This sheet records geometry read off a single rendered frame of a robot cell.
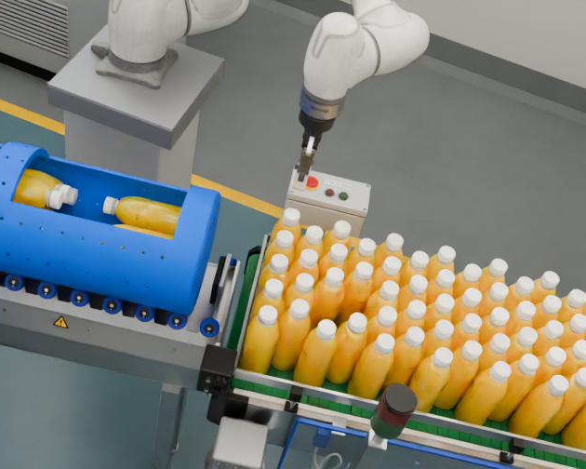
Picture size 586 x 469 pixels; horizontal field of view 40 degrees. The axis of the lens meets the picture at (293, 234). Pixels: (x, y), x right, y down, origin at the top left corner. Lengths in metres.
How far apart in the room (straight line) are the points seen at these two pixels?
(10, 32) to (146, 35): 1.72
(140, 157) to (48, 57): 1.55
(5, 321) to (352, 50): 1.02
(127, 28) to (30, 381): 1.30
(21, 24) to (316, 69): 2.36
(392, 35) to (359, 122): 2.35
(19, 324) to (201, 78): 0.83
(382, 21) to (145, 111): 0.77
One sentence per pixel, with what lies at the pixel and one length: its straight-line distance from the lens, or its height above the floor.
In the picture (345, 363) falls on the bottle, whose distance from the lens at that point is 1.83.
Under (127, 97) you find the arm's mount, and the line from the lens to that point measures 2.21.
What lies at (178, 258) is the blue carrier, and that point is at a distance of 1.69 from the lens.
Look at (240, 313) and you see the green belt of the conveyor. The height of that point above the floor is 0.89.
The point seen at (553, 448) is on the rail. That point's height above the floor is 0.97.
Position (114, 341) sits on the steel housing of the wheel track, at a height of 0.86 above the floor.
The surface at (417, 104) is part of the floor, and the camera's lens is 4.21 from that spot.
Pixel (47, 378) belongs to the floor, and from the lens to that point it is 2.91.
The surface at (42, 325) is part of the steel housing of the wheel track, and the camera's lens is 1.98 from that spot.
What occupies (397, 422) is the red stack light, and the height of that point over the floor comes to 1.23.
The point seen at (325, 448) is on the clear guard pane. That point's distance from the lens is 1.88.
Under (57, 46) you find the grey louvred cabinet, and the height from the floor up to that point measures 0.25.
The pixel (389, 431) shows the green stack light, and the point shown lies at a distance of 1.54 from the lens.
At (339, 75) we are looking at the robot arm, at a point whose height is 1.56.
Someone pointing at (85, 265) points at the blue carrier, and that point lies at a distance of 1.74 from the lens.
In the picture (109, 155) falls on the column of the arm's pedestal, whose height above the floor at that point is 0.84.
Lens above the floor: 2.49
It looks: 48 degrees down
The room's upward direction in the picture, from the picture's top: 16 degrees clockwise
